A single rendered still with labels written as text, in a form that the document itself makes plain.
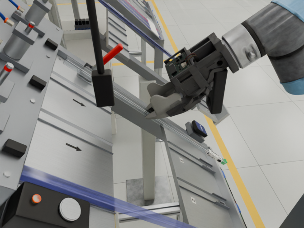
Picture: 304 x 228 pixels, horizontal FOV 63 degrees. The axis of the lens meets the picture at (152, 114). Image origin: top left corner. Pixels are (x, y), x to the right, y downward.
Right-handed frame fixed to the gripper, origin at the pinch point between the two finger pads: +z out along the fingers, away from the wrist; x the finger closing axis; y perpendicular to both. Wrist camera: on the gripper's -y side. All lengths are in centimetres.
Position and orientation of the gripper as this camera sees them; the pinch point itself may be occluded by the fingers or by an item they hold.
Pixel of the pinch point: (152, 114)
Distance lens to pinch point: 55.4
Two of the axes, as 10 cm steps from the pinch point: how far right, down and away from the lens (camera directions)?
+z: -8.1, 5.1, 2.9
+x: 1.4, 6.5, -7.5
